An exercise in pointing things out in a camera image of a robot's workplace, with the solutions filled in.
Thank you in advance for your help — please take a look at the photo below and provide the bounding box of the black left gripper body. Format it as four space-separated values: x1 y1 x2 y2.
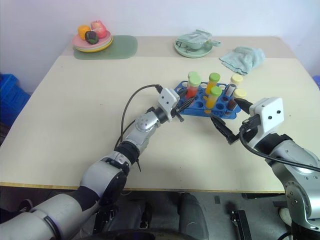
171 98 186 124

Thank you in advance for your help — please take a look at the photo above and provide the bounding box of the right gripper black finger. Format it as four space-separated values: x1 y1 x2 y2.
234 97 254 115
210 114 238 145

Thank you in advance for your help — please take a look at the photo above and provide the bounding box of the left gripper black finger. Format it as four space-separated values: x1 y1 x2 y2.
175 97 197 110
177 100 194 113

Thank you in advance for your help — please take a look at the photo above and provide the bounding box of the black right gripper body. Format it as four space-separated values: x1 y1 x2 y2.
229 112 261 146

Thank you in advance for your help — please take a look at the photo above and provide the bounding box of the brown liquid tube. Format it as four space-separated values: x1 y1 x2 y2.
226 88 248 116
226 74 244 98

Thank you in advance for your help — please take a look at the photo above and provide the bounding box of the yellow liquid tube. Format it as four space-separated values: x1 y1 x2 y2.
204 85 222 114
205 72 221 96

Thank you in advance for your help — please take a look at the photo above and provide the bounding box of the blue test tube rack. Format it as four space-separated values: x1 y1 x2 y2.
174 80 242 120

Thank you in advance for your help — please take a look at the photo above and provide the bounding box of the pale green towel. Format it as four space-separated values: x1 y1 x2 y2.
219 46 266 76

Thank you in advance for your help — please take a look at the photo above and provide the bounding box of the pale green plate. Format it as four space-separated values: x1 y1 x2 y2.
174 37 214 58

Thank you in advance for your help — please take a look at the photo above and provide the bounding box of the crumpled clear plastic bag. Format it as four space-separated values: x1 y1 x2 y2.
176 29 213 50

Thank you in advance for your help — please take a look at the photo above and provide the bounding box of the pale green spoon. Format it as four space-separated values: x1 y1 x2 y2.
205 39 223 48

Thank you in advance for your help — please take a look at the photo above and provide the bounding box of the green table mat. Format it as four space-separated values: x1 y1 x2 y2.
72 34 139 60

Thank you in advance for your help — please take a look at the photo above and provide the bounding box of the dark grey rounded leg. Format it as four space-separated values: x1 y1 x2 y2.
178 192 210 240

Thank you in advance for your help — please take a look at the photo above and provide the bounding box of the stack of pastel plates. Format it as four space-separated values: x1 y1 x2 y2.
73 36 114 54

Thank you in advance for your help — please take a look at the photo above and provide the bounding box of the white rounded foot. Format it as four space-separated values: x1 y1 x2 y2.
278 206 294 227

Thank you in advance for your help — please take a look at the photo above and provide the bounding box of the dark toy mangosteen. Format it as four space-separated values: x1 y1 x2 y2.
84 30 100 45

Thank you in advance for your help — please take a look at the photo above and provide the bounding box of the pink toy peach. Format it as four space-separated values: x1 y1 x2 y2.
90 20 107 39

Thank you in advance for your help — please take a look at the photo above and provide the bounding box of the pink plate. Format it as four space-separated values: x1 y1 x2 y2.
72 30 113 50

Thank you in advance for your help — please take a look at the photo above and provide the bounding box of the orange toy fruit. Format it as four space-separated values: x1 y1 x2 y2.
77 24 91 42

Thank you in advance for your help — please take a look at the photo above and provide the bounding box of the blue plastic crate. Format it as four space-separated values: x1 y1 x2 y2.
0 72 31 137

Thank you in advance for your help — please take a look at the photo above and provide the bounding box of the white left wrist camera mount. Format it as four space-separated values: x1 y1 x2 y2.
157 87 180 123

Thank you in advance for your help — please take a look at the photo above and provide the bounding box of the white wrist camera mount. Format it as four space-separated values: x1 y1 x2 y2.
157 87 180 123
249 96 285 149

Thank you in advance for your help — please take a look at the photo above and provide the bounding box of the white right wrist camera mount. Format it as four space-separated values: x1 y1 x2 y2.
249 96 285 149

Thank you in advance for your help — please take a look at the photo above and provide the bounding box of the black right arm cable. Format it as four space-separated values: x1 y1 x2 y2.
238 124 320 173

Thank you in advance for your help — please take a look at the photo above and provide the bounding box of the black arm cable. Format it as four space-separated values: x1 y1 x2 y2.
238 124 320 173
114 84 164 173

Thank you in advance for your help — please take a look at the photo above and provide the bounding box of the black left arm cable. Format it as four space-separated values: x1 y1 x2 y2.
114 84 164 173

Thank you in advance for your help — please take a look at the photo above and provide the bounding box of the black metal bracket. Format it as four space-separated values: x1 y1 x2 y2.
225 201 252 240

